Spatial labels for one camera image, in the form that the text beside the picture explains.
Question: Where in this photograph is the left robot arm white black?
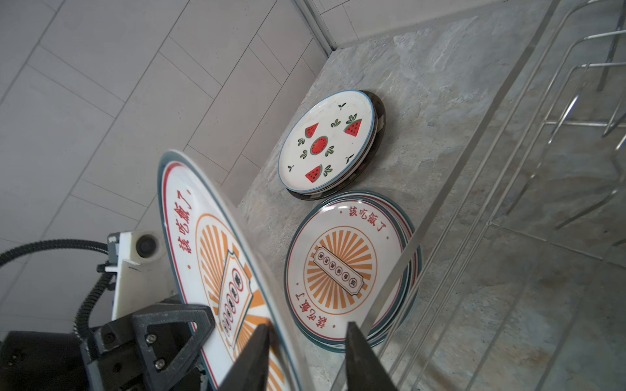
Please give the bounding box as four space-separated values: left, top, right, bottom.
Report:
1 301 215 390

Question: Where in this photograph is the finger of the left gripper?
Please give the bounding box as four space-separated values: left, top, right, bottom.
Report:
131 304 215 390

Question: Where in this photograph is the brown patterned plate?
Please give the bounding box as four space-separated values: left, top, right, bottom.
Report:
284 192 414 353

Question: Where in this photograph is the white red rim plate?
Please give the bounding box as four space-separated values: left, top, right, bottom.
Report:
320 190 422 347

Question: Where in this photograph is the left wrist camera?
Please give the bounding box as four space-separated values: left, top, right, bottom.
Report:
104 231 176 320

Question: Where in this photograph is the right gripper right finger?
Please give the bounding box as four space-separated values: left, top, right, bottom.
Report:
346 322 397 391

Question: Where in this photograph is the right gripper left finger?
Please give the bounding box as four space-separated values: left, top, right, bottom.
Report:
218 324 271 391

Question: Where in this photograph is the sunburst pattern plate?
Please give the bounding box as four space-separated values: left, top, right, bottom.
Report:
157 150 315 390

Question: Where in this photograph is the left aluminium corner profile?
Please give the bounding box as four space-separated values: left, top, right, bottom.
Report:
293 0 338 56

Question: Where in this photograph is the metal wire dish rack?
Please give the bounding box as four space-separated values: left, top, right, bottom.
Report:
330 0 626 391

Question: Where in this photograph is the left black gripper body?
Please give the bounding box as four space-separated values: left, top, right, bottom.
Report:
82 300 206 390

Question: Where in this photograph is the dark striped rim plate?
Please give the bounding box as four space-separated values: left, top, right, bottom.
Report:
288 90 387 201

